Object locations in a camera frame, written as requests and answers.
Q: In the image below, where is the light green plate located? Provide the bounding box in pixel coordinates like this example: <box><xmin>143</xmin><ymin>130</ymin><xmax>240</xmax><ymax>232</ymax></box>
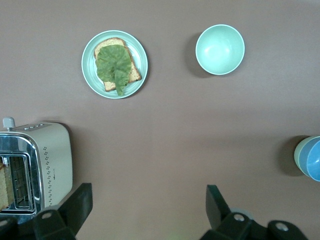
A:
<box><xmin>81</xmin><ymin>29</ymin><xmax>149</xmax><ymax>100</ymax></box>

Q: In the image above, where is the brown bread slice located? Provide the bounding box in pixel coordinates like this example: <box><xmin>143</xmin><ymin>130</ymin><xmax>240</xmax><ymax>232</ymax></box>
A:
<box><xmin>0</xmin><ymin>159</ymin><xmax>14</xmax><ymax>212</ymax></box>

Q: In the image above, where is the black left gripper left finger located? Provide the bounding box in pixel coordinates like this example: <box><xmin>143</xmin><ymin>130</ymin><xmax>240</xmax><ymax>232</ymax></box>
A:
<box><xmin>0</xmin><ymin>182</ymin><xmax>94</xmax><ymax>240</ymax></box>

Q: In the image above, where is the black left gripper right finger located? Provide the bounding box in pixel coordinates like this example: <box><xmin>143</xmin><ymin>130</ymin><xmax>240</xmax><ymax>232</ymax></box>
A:
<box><xmin>201</xmin><ymin>184</ymin><xmax>309</xmax><ymax>240</ymax></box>

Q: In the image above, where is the toast slice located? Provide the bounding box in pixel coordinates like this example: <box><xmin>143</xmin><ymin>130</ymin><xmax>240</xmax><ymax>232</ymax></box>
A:
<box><xmin>93</xmin><ymin>37</ymin><xmax>143</xmax><ymax>92</ymax></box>

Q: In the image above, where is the light green bowl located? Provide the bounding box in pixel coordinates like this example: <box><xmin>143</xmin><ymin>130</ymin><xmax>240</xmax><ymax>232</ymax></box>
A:
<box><xmin>195</xmin><ymin>24</ymin><xmax>246</xmax><ymax>76</ymax></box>
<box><xmin>293</xmin><ymin>135</ymin><xmax>320</xmax><ymax>176</ymax></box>

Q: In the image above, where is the green lettuce leaf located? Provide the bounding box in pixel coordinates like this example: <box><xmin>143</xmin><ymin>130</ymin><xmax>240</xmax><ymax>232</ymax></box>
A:
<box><xmin>96</xmin><ymin>44</ymin><xmax>133</xmax><ymax>97</ymax></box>

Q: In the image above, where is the cream and chrome toaster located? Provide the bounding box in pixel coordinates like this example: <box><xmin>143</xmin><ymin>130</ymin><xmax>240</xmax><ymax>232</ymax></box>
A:
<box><xmin>0</xmin><ymin>116</ymin><xmax>74</xmax><ymax>216</ymax></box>

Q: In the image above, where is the blue bowl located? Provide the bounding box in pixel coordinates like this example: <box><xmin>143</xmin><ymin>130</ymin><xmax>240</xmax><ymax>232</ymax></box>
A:
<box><xmin>298</xmin><ymin>139</ymin><xmax>320</xmax><ymax>183</ymax></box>

